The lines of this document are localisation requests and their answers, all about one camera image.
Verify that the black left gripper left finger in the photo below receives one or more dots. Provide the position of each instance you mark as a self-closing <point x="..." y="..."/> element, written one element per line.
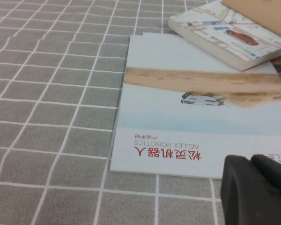
<point x="248" y="199"/>

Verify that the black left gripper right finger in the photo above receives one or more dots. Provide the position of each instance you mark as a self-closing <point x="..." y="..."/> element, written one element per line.
<point x="274" y="173"/>

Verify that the white AgileX desert brochure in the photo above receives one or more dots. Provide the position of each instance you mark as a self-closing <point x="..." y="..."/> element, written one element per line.
<point x="178" y="122"/>

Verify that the map cover book red car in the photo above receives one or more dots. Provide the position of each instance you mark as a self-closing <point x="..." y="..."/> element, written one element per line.
<point x="224" y="32"/>

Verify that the brown kraft notebook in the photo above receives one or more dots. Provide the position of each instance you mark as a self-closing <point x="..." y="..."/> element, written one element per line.
<point x="260" y="11"/>

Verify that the grey white checked tablecloth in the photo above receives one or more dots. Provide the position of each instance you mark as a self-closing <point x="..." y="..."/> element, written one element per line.
<point x="49" y="93"/>

